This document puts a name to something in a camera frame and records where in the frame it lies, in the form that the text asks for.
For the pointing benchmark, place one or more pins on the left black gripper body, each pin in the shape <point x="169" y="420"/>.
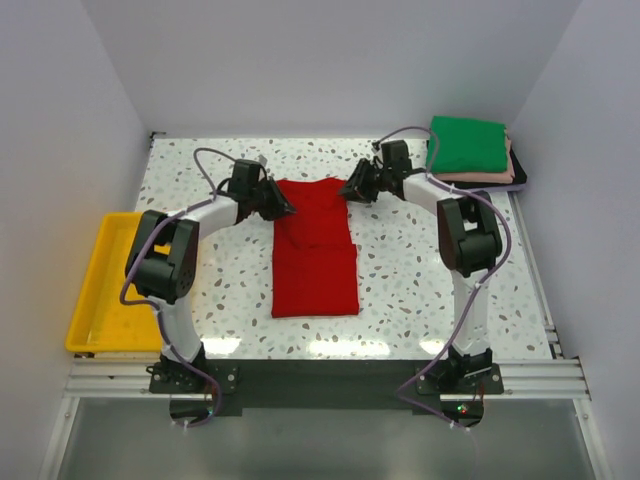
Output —
<point x="264" y="202"/>

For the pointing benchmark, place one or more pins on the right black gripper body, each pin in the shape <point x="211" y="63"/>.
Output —
<point x="382" y="184"/>

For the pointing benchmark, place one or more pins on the red t shirt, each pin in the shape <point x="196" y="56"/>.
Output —
<point x="314" y="261"/>

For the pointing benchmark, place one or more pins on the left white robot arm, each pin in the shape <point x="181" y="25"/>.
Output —
<point x="162" y="264"/>

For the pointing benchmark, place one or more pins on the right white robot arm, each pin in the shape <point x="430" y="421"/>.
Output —
<point x="469" y="244"/>

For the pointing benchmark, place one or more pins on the folded green t shirt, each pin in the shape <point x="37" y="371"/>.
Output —
<point x="447" y="126"/>

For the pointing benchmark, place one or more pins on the folded pink t shirt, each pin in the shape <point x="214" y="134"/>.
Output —
<point x="500" y="174"/>

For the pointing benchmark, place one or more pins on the folded black t shirt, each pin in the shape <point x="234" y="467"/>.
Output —
<point x="518" y="183"/>

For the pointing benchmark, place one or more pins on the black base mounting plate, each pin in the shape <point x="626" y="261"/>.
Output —
<point x="229" y="387"/>

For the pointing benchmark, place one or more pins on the yellow plastic bin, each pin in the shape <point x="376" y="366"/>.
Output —
<point x="100" y="322"/>

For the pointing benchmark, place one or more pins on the aluminium frame rail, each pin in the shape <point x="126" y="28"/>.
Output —
<point x="111" y="427"/>

